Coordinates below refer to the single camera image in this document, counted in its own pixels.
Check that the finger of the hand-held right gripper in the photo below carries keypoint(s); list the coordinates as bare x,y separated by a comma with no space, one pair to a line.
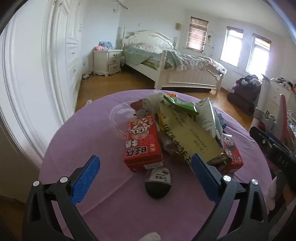
260,136
276,139

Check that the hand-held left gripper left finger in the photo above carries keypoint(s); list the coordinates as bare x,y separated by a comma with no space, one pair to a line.
85,179

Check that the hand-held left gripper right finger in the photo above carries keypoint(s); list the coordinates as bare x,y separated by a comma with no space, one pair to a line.
204,175

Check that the red milk carton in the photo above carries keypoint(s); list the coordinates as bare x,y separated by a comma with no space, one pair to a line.
141,143
232,157

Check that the silver parcel bag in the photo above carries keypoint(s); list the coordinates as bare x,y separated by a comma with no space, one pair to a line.
205,115

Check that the person's right hand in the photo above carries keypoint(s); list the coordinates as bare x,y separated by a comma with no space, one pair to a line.
290,194

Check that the purple tablecloth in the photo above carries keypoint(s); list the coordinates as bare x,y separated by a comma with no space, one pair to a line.
104,204

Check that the white pink cloth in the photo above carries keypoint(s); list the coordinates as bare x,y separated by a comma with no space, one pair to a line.
272,192

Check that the pink grey desk chair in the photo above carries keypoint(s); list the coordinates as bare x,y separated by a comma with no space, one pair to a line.
263,102

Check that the white dresser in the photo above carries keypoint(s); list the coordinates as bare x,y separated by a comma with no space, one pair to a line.
277,95

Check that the yellow snack bag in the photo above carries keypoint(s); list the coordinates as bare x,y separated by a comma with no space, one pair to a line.
185,134

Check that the clear brown plastic wrapper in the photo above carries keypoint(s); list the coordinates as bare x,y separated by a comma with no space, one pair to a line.
168,146

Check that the black rice ball wrapper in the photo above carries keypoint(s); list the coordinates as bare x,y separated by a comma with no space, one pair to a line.
158,187

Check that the pile of clothes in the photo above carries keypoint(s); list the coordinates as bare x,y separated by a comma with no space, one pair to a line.
249,80

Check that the clothes heap on dresser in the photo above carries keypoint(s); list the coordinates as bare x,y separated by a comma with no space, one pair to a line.
283,81

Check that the green snack bag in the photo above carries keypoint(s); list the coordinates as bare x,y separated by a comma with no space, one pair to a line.
182,107

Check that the white power strip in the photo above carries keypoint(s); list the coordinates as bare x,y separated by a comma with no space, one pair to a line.
89,101
86,75

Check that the window with raised blind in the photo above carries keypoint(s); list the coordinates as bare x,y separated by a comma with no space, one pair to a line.
257,55
231,46

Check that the white paper scrap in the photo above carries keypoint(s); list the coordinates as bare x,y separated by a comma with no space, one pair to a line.
151,236

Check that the small orange packet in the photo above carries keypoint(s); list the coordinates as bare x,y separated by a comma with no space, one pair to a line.
171,95

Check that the brown white snack wrapper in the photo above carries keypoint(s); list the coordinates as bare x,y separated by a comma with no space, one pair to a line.
142,107

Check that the white wooden bed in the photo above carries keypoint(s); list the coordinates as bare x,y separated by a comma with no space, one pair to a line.
189,77

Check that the green floral quilt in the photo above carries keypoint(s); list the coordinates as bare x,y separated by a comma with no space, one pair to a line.
185,60

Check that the white panelled door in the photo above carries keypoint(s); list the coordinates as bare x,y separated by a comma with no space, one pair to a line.
23,81

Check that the white nightstand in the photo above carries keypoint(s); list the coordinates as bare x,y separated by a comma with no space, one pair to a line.
108,62

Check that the window with lowered blind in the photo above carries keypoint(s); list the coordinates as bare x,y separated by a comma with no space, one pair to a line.
196,34

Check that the pink plush toy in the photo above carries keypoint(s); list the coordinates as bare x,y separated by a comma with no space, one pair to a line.
99,48

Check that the white wardrobe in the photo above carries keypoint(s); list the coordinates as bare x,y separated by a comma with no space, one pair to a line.
69,46

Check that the blue bag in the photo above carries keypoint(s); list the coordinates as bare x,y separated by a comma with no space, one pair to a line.
106,45

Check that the small wall picture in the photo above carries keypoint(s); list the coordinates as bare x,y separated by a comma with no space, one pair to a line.
210,39

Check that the wooden wall ornament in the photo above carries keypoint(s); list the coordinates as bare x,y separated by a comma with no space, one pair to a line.
178,26

